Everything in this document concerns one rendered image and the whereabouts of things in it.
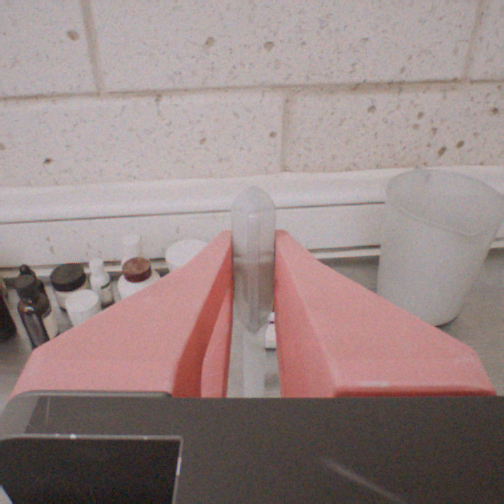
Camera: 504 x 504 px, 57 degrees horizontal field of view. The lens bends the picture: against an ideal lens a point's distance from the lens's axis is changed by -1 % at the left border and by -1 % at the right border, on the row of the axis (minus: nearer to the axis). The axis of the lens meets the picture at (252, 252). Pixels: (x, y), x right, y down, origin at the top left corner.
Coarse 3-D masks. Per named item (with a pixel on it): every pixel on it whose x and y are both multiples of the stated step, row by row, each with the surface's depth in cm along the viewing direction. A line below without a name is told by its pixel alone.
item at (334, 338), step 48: (288, 240) 11; (288, 288) 9; (336, 288) 8; (288, 336) 11; (336, 336) 6; (384, 336) 6; (432, 336) 6; (288, 384) 11; (336, 384) 5; (384, 384) 5; (432, 384) 5; (480, 384) 5
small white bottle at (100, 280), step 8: (96, 264) 55; (96, 272) 55; (104, 272) 57; (96, 280) 56; (104, 280) 56; (96, 288) 56; (104, 288) 57; (104, 296) 57; (112, 296) 58; (104, 304) 58
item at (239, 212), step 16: (256, 192) 11; (240, 208) 11; (240, 224) 11; (256, 224) 11; (240, 240) 11; (256, 240) 11; (240, 256) 12; (256, 256) 11; (240, 272) 12; (256, 272) 12; (240, 288) 12; (256, 288) 12; (240, 304) 13; (256, 304) 12; (240, 320) 13; (256, 320) 13
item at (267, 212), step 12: (252, 192) 11; (264, 192) 11; (252, 204) 11; (264, 204) 11; (252, 216) 11; (264, 216) 11; (252, 228) 11; (264, 228) 11; (252, 240) 11; (264, 240) 11; (252, 252) 11; (264, 252) 11; (252, 264) 11; (264, 264) 12; (252, 276) 12; (264, 276) 12; (252, 288) 12; (264, 288) 12; (264, 300) 12; (264, 312) 13; (264, 324) 13
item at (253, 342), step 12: (240, 324) 14; (252, 336) 13; (264, 336) 14; (252, 348) 14; (264, 348) 14; (252, 360) 14; (264, 360) 15; (252, 372) 14; (264, 372) 15; (252, 384) 15; (252, 396) 15
